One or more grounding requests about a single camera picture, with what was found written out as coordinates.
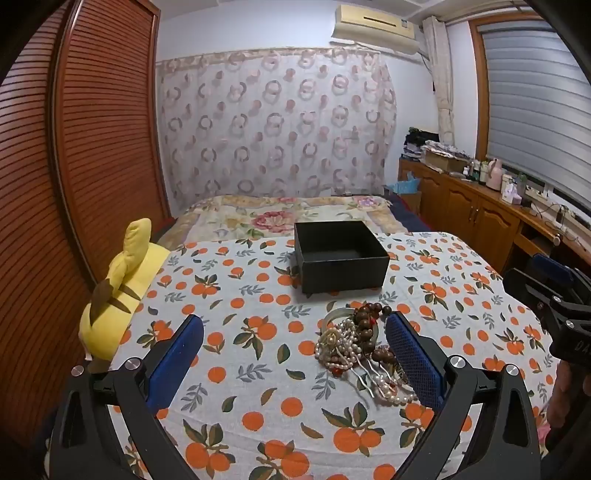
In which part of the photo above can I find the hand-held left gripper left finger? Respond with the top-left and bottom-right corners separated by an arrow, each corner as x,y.
48,314 -> 206,480

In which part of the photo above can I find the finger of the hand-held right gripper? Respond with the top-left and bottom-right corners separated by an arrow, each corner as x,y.
502,269 -> 561,326
531,253 -> 583,296

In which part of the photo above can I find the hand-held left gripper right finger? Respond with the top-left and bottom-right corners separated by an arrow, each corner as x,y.
384,311 -> 543,480

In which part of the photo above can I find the metal hair fork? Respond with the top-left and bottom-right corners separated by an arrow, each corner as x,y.
353,357 -> 385,398

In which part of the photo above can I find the tangle of pearl necklaces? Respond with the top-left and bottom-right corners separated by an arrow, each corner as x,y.
315,320 -> 419,407

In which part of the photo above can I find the wooden bead bracelet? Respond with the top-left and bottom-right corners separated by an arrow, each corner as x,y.
352,301 -> 397,365

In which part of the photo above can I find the translucent jade bangle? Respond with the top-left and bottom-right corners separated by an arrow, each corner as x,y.
323,308 -> 383,344

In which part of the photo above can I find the black box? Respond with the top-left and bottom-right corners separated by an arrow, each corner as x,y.
294,220 -> 391,295

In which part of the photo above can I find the person's right hand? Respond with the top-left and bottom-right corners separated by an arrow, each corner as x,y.
551,362 -> 591,441

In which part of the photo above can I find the tissue pack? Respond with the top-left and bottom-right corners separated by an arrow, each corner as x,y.
502,174 -> 523,204

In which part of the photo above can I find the yellow plush toy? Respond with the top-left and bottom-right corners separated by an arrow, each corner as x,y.
78,218 -> 169,374

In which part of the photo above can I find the wooden sideboard cabinet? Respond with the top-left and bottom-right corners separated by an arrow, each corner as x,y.
398,159 -> 591,278

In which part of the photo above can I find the orange fruit print cloth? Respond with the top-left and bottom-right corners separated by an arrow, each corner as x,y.
44,231 -> 555,480

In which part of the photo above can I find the cardboard box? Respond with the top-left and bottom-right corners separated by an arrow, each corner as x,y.
424,150 -> 467,172

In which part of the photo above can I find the grey window blind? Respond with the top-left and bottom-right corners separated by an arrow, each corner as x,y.
475,18 -> 591,204

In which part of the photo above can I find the floral blanket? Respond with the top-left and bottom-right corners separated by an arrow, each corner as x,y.
157,194 -> 409,245

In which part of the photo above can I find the stack of folded clothes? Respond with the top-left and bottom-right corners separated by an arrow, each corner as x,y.
404,128 -> 472,162

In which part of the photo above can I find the white window curtain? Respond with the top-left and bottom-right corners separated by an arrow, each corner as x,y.
422,16 -> 455,144

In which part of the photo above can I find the wooden louvred wardrobe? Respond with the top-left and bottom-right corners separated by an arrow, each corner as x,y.
0,0 -> 174,462

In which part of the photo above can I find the circle pattern sheer curtain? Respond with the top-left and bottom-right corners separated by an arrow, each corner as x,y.
156,46 -> 398,217

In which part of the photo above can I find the wall air conditioner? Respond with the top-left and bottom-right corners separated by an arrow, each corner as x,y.
331,4 -> 419,52

